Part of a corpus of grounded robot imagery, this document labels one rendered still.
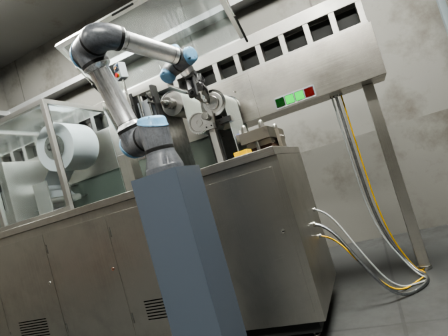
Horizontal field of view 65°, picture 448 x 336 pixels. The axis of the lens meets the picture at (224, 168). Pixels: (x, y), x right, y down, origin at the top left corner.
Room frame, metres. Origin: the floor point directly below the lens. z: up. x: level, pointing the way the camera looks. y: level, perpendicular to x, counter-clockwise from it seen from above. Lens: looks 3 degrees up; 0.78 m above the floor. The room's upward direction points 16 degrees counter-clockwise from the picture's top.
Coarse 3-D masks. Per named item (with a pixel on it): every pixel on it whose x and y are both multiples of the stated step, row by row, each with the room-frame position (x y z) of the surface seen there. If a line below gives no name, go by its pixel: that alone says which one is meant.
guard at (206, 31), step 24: (168, 0) 1.97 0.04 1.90; (192, 0) 1.98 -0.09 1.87; (216, 0) 1.98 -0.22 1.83; (120, 24) 2.09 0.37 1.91; (144, 24) 2.10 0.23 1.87; (168, 24) 2.10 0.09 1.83; (192, 24) 2.11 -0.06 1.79; (216, 24) 2.12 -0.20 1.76; (216, 48) 2.27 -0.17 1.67; (144, 72) 2.42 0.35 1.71
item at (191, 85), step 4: (192, 76) 1.78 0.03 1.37; (188, 80) 1.78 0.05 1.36; (192, 80) 1.77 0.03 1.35; (188, 84) 1.78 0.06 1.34; (192, 84) 1.77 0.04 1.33; (188, 88) 1.78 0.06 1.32; (192, 88) 1.77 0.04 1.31; (196, 88) 1.78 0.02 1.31; (188, 92) 1.78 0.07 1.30; (192, 92) 1.76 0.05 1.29; (196, 92) 1.76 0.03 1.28; (192, 96) 1.77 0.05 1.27; (196, 96) 1.78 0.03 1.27
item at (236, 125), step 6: (228, 108) 1.96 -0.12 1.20; (228, 114) 1.93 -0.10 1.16; (234, 114) 2.03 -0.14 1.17; (240, 114) 2.14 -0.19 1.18; (234, 120) 2.00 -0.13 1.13; (240, 120) 2.10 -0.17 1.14; (234, 126) 1.97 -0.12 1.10; (240, 126) 2.07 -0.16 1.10; (234, 132) 1.94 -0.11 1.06; (234, 138) 1.92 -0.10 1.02
